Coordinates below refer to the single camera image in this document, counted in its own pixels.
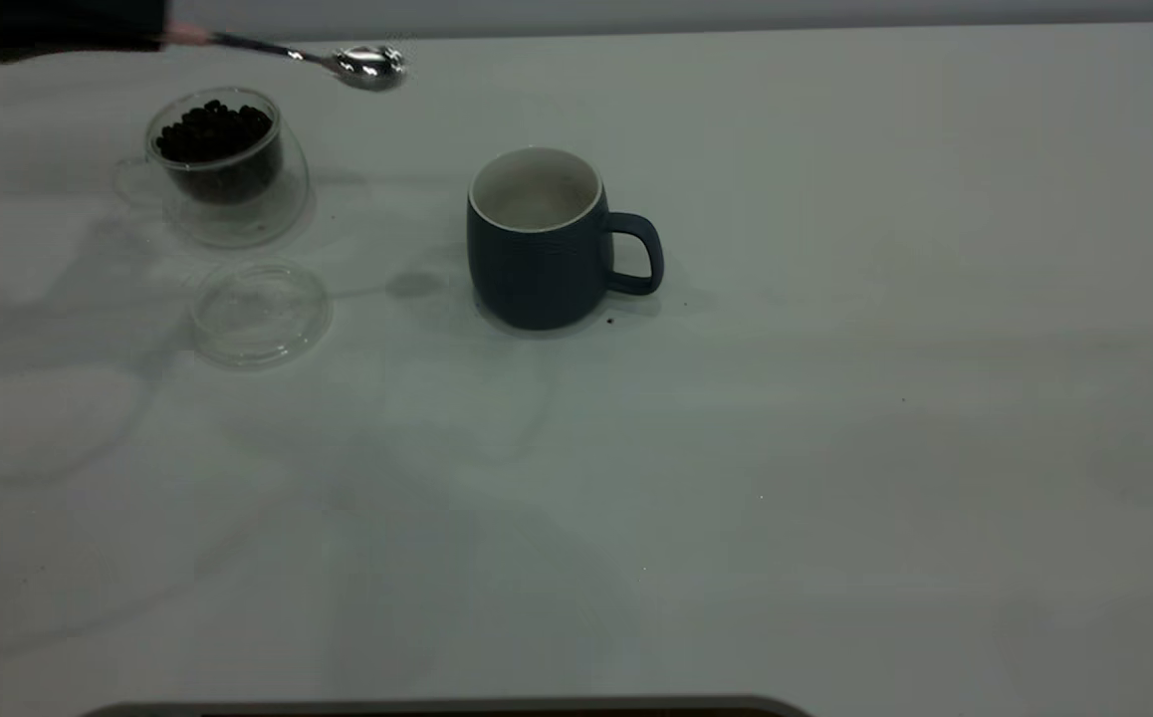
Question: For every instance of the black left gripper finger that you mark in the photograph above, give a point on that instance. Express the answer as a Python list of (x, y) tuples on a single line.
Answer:
[(39, 46), (49, 15)]

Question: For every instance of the dark grey ceramic mug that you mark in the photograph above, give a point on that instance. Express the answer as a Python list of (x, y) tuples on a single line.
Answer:
[(532, 279)]

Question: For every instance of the dark coffee beans pile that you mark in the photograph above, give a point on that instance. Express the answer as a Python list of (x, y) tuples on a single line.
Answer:
[(213, 134)]

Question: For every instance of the clear glass lid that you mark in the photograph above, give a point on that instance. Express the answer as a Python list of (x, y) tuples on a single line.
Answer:
[(258, 317)]

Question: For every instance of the clear double wall glass cup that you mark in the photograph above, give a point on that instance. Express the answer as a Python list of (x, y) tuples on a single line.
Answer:
[(238, 224)]

